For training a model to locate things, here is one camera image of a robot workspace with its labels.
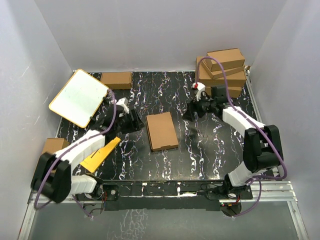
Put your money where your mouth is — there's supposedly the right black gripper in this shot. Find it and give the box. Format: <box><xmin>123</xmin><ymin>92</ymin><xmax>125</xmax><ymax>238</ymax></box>
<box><xmin>181</xmin><ymin>92</ymin><xmax>216</xmax><ymax>122</ymax></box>

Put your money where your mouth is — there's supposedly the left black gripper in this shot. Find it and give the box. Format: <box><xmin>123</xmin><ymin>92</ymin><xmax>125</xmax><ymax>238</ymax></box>
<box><xmin>115</xmin><ymin>109</ymin><xmax>145</xmax><ymax>135</ymax></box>

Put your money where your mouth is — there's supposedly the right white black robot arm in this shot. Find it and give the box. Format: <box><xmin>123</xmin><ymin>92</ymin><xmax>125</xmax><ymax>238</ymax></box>
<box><xmin>182</xmin><ymin>83</ymin><xmax>284</xmax><ymax>199</ymax></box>

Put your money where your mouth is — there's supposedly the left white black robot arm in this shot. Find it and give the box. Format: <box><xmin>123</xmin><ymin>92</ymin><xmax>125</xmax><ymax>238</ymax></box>
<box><xmin>30</xmin><ymin>109</ymin><xmax>145</xmax><ymax>204</ymax></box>

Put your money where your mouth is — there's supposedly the large stacked cardboard box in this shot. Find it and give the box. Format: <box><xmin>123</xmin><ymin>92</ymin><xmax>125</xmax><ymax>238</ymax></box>
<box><xmin>196</xmin><ymin>56</ymin><xmax>246</xmax><ymax>87</ymax></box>

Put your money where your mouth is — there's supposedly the top small stacked cardboard box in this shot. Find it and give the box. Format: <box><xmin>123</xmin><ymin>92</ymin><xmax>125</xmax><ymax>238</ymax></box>
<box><xmin>207</xmin><ymin>48</ymin><xmax>245</xmax><ymax>70</ymax></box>

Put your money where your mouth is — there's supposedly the yellow card with black drawing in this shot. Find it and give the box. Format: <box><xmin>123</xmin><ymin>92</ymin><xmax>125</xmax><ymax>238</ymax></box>
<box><xmin>80</xmin><ymin>137</ymin><xmax>121</xmax><ymax>173</ymax></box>

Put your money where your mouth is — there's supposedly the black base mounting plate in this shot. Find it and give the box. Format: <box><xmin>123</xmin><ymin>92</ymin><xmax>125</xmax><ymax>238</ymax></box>
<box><xmin>75</xmin><ymin>180</ymin><xmax>253</xmax><ymax>211</ymax></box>

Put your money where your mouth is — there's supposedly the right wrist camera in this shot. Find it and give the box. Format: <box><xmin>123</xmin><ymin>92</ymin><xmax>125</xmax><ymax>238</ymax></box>
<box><xmin>192</xmin><ymin>82</ymin><xmax>206</xmax><ymax>102</ymax></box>

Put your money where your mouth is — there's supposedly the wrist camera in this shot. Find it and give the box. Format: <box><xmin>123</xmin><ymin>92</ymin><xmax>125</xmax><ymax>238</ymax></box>
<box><xmin>116</xmin><ymin>97</ymin><xmax>130</xmax><ymax>118</ymax></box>
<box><xmin>192</xmin><ymin>82</ymin><xmax>206</xmax><ymax>102</ymax></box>

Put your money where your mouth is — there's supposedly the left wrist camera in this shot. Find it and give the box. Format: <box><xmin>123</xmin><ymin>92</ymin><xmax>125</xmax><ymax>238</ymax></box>
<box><xmin>116</xmin><ymin>97</ymin><xmax>130</xmax><ymax>118</ymax></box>

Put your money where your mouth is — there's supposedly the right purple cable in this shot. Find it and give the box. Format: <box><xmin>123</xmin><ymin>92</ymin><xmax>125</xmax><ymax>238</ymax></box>
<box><xmin>195</xmin><ymin>56</ymin><xmax>288</xmax><ymax>217</ymax></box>

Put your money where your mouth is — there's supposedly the purple cable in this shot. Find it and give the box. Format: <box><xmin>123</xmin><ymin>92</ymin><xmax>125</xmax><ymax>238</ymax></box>
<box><xmin>195</xmin><ymin>56</ymin><xmax>288</xmax><ymax>217</ymax></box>
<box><xmin>33</xmin><ymin>89</ymin><xmax>118</xmax><ymax>221</ymax></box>

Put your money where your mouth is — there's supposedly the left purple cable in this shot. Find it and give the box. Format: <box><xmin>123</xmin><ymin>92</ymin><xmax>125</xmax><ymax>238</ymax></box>
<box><xmin>33</xmin><ymin>89</ymin><xmax>118</xmax><ymax>221</ymax></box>

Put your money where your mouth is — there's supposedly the white board with wooden frame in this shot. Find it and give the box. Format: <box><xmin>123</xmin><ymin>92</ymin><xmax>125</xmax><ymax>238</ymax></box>
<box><xmin>48</xmin><ymin>69</ymin><xmax>109</xmax><ymax>128</ymax></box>

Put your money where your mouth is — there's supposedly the aluminium frame rail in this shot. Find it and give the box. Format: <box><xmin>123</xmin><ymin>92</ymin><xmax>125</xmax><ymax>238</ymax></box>
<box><xmin>18</xmin><ymin>179</ymin><xmax>309</xmax><ymax>240</ymax></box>

